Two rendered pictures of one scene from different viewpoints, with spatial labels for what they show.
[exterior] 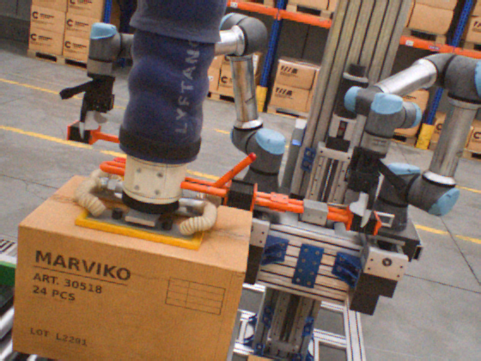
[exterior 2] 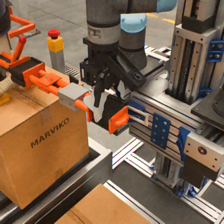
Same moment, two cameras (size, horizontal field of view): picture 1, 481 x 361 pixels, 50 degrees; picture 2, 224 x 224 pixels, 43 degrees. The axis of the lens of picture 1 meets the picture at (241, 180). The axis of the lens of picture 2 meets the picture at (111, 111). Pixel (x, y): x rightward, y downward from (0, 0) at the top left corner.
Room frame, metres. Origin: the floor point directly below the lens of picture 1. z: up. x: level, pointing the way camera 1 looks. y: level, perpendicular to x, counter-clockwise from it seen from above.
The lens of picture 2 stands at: (0.93, -0.74, 1.69)
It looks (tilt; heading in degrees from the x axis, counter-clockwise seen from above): 39 degrees down; 39
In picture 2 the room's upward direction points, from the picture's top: straight up
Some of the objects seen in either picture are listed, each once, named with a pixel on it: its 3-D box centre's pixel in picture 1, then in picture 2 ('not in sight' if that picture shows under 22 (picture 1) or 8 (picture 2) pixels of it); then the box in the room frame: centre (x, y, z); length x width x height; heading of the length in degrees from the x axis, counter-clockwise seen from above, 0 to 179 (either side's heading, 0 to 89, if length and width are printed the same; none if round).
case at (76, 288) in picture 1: (141, 275); (7, 116); (1.38, 0.24, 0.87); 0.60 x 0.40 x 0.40; 90
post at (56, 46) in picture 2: not in sight; (64, 106); (1.89, 0.47, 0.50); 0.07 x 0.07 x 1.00; 87
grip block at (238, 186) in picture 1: (240, 194); (27, 71); (1.38, -0.01, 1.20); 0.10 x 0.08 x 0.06; 0
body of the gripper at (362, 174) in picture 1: (365, 170); (101, 62); (1.39, -0.33, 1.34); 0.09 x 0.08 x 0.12; 91
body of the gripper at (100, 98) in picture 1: (99, 92); not in sight; (1.64, 0.51, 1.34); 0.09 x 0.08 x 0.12; 90
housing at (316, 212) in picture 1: (313, 211); (73, 96); (1.38, -0.22, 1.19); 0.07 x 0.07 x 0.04; 0
